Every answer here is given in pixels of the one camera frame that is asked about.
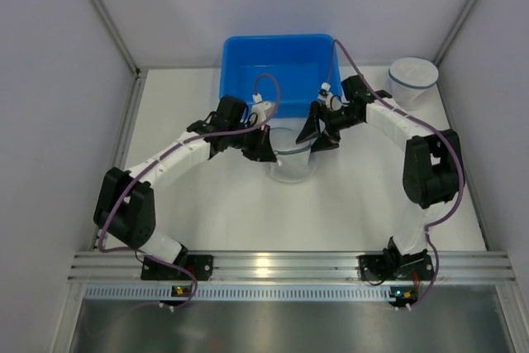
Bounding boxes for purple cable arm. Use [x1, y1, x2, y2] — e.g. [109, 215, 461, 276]
[97, 74, 282, 311]
[322, 38, 465, 312]

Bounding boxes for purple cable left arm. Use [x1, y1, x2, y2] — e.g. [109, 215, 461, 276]
[97, 74, 282, 311]

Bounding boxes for slotted cable duct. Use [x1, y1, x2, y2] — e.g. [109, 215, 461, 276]
[84, 284, 415, 303]

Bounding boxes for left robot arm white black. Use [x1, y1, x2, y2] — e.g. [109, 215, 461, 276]
[93, 94, 279, 273]

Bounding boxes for white mesh laundry bag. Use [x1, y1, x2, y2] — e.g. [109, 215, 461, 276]
[267, 127, 318, 184]
[388, 56, 439, 110]

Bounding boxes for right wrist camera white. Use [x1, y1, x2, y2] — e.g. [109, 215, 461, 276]
[317, 82, 342, 111]

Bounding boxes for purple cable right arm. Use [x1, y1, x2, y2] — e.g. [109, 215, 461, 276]
[322, 38, 465, 312]

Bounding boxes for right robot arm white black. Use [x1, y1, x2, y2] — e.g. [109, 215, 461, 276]
[296, 75, 465, 285]

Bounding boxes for blue plastic bin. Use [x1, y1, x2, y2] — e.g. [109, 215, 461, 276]
[219, 34, 342, 118]

